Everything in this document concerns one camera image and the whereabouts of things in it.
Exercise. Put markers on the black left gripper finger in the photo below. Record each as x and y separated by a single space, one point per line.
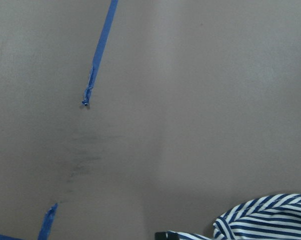
165 236

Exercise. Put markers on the navy white striped polo shirt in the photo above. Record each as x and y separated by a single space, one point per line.
272 217

